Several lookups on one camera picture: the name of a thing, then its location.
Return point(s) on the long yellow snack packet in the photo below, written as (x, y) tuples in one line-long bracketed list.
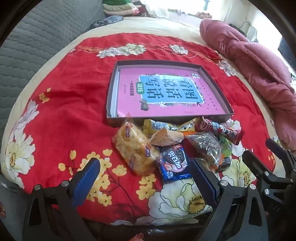
[(155, 125)]

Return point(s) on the pile of folded clothes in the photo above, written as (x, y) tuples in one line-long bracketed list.
[(120, 8)]

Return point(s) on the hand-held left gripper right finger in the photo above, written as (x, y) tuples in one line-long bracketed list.
[(205, 183)]

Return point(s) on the red candy packet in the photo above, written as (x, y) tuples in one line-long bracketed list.
[(217, 129)]

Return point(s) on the yellow puffed snack packet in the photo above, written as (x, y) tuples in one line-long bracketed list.
[(134, 148)]

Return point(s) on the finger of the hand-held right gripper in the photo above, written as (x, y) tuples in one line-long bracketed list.
[(256, 163), (277, 148)]

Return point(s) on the grey quilted headboard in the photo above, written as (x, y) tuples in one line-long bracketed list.
[(34, 46)]

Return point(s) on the white metal rack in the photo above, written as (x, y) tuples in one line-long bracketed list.
[(251, 31)]

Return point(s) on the pink quilt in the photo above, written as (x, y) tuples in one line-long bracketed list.
[(254, 64)]

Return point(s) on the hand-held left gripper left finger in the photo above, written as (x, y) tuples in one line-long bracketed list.
[(89, 176)]

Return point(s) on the shallow grey cardboard box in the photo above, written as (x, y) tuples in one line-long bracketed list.
[(111, 97)]

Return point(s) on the white curtain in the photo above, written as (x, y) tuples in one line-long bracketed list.
[(171, 8)]

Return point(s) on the beige triangular snack packet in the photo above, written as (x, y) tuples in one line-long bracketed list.
[(166, 138)]

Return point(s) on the pink book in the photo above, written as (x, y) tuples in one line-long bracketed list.
[(129, 92)]

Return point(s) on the red floral blanket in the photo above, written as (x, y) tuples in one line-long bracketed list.
[(69, 104)]

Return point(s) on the clear packet of brown bites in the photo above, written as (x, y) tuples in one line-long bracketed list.
[(205, 146)]

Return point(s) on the black television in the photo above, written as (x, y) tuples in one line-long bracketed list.
[(288, 52)]

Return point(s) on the blue patterned cloth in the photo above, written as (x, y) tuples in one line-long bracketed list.
[(106, 22)]

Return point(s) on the blue cookie packet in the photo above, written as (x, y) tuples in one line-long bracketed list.
[(173, 162)]

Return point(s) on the green snack packet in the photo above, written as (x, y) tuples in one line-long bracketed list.
[(227, 148)]

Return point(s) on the pink cloth on windowsill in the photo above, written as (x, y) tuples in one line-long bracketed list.
[(203, 15)]

